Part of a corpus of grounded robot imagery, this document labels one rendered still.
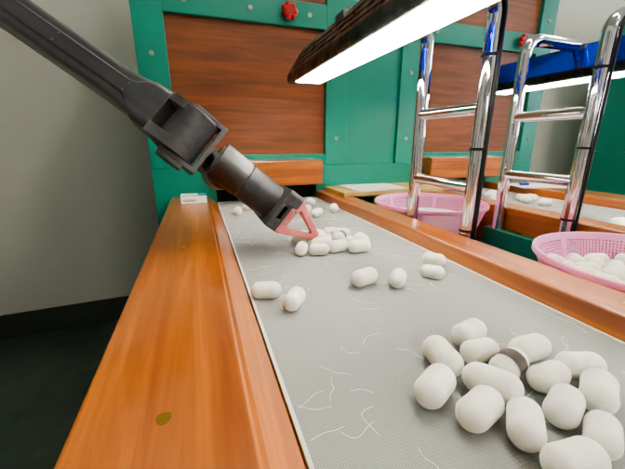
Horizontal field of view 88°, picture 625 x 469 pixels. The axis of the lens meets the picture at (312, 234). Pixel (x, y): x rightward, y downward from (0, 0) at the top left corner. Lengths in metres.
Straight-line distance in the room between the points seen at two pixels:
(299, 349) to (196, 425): 0.12
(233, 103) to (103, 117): 0.98
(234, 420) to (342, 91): 0.95
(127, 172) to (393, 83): 1.30
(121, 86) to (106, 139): 1.34
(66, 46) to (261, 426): 0.51
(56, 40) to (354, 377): 0.53
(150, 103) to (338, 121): 0.65
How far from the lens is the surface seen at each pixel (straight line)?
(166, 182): 0.97
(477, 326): 0.32
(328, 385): 0.26
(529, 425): 0.24
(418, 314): 0.36
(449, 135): 1.29
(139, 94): 0.51
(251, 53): 1.01
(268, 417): 0.22
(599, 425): 0.27
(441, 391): 0.25
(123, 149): 1.85
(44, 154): 1.91
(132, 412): 0.23
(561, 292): 0.43
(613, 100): 3.28
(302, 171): 0.94
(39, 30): 0.60
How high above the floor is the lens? 0.91
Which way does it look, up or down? 16 degrees down
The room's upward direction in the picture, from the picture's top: straight up
